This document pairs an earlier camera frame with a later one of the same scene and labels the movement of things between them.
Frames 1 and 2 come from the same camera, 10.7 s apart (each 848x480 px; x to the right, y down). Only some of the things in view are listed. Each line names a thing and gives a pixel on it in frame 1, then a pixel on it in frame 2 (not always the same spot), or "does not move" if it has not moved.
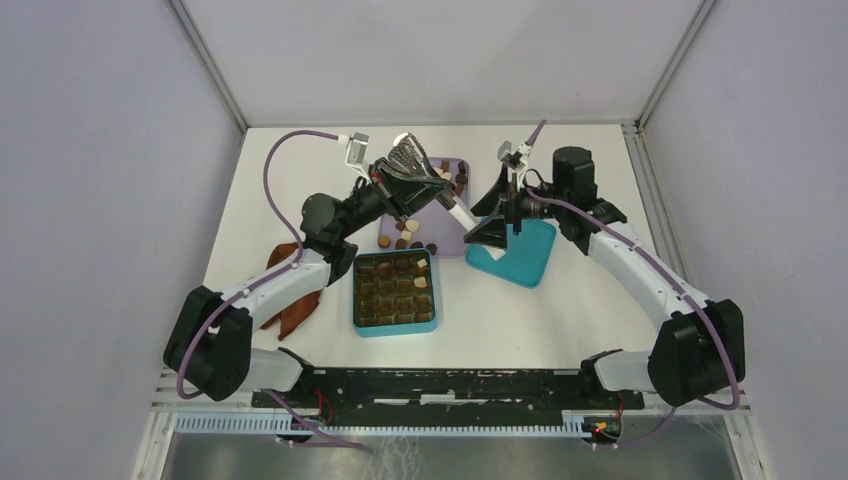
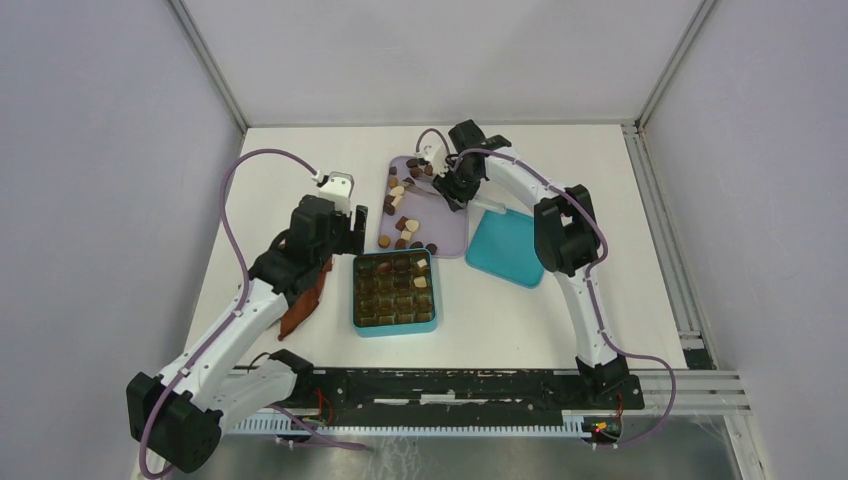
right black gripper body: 512,204 to 457,183
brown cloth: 293,318 does not move
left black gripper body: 393,195 to 343,240
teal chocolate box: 394,294 does not move
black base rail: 453,397 does not move
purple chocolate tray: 432,228 does not move
